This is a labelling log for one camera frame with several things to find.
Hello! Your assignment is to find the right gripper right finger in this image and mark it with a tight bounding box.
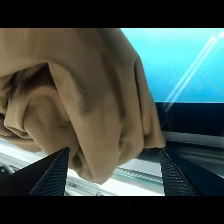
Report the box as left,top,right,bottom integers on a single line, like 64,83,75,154
158,147,224,197

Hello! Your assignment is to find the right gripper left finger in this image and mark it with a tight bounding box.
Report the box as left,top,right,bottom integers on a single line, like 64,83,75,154
0,146,71,197

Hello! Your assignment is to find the tan shirt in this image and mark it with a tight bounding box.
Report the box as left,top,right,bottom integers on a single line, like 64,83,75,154
0,28,167,185

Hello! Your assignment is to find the silver frame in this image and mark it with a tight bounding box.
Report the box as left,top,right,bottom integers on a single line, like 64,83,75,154
0,131,224,197

